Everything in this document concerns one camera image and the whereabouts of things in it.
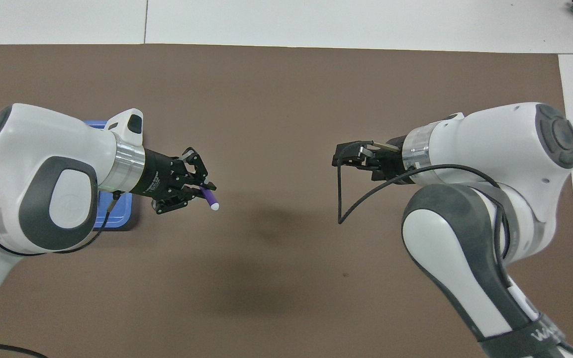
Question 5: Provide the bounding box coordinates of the black loose cable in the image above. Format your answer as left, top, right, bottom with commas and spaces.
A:
0, 341, 48, 358

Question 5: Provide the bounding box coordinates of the blue plastic tray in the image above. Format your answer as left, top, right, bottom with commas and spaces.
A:
84, 119, 134, 231

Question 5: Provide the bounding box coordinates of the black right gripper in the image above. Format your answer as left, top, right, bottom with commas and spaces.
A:
332, 137, 409, 183

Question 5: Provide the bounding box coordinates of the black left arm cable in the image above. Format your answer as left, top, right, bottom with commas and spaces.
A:
0, 191, 121, 257

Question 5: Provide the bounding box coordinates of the brown table mat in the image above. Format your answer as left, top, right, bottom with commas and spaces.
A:
0, 44, 573, 358

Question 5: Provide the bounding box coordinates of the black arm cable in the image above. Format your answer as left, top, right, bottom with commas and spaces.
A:
337, 142, 512, 260
0, 191, 121, 257

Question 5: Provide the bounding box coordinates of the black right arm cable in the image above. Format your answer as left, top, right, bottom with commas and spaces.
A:
337, 142, 512, 260

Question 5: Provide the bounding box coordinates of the purple pen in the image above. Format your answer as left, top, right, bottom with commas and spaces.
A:
198, 186, 221, 211

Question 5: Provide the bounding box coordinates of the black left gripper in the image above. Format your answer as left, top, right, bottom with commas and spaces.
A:
135, 146, 217, 216

